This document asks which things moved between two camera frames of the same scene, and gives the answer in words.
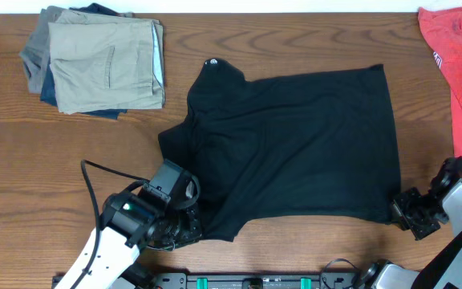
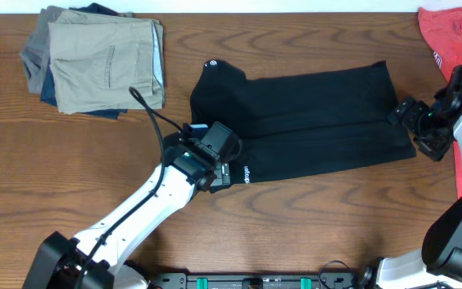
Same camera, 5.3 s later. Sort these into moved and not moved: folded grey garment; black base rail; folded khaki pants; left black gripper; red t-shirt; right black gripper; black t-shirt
Moved: black t-shirt; left black gripper; right black gripper
Not moved: red t-shirt; folded grey garment; black base rail; folded khaki pants
